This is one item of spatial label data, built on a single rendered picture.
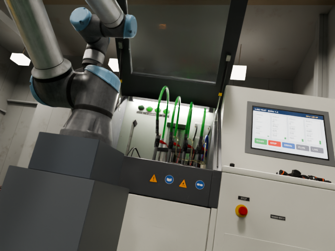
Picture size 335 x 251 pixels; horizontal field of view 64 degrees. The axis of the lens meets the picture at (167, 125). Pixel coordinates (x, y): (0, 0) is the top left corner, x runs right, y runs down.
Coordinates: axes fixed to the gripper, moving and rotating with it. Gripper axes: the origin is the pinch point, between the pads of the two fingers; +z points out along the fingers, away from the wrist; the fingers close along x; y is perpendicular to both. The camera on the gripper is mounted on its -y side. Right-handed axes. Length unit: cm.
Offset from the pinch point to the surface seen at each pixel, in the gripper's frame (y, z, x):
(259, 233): 72, 30, 42
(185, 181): 38, 14, 38
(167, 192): 32, 20, 37
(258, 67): 117, -451, 749
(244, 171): 63, 6, 41
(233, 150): 58, -9, 66
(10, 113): -852, -208, 815
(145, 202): 22.9, 26.3, 35.7
